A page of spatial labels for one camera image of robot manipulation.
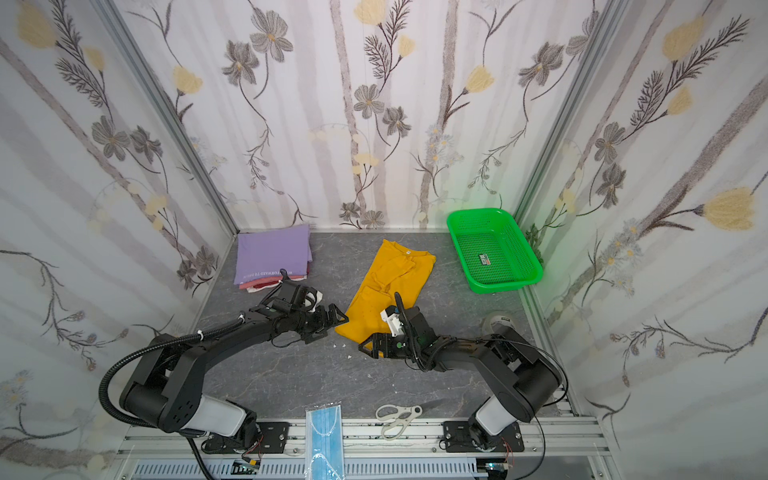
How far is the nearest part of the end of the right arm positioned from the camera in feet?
2.34

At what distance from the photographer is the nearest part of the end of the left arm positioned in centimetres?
78

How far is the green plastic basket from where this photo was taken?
40.5 inches
